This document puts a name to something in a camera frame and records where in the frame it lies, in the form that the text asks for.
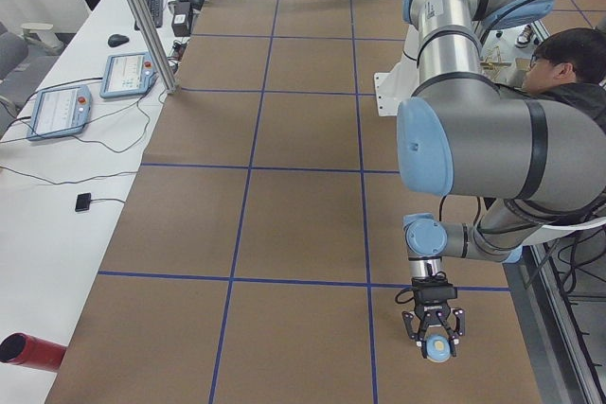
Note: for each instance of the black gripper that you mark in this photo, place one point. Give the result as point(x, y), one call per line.
point(433, 312)

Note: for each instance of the blue white call bell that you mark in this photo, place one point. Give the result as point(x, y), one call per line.
point(437, 348)

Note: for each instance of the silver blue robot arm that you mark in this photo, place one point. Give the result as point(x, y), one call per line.
point(457, 134)

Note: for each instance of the seated person in black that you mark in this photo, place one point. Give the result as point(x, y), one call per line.
point(565, 74)

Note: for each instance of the small black puck device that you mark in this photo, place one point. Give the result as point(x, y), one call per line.
point(83, 202)

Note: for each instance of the far blue teach pendant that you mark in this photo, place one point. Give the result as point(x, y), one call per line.
point(128, 75)

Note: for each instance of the blue teach pendant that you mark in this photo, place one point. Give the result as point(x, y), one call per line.
point(60, 112)
point(128, 75)

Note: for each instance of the black power adapter box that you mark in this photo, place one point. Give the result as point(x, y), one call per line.
point(181, 19)

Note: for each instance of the red cylinder tube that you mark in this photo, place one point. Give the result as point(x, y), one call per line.
point(32, 352)

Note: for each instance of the black computer mouse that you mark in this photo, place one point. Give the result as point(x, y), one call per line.
point(116, 40)

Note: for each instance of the near blue teach pendant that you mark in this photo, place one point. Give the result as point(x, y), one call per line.
point(60, 112)

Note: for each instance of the black keyboard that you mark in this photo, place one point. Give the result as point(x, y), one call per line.
point(156, 8)

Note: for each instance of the grey office chair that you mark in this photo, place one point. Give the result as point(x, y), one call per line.
point(16, 81)

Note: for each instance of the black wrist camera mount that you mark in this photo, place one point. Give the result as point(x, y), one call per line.
point(427, 291)

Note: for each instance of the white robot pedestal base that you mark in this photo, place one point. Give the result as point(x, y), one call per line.
point(412, 74)

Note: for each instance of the aluminium frame post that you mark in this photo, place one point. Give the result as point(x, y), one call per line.
point(143, 18)

